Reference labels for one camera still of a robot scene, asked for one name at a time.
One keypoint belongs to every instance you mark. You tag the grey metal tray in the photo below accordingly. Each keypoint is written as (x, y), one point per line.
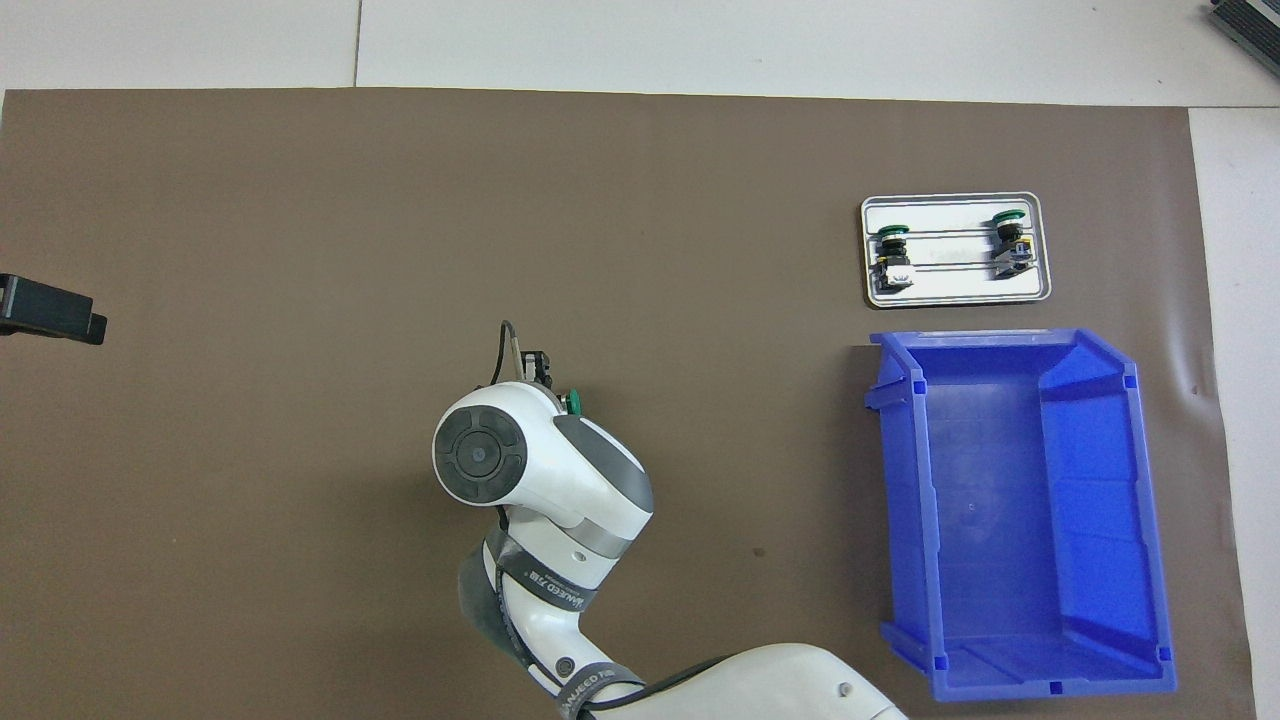
(950, 285)

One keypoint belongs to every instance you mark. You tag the green push button switch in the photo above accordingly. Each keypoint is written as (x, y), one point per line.
(1010, 240)
(573, 402)
(893, 255)

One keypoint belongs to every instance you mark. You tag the grey ribbed device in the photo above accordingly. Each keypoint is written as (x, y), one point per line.
(1255, 25)

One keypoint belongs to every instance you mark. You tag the blue plastic storage bin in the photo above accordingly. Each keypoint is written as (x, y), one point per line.
(960, 500)

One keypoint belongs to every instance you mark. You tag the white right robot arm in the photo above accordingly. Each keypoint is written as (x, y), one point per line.
(560, 470)

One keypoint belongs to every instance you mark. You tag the brown table mat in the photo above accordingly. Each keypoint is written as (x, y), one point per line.
(600, 200)

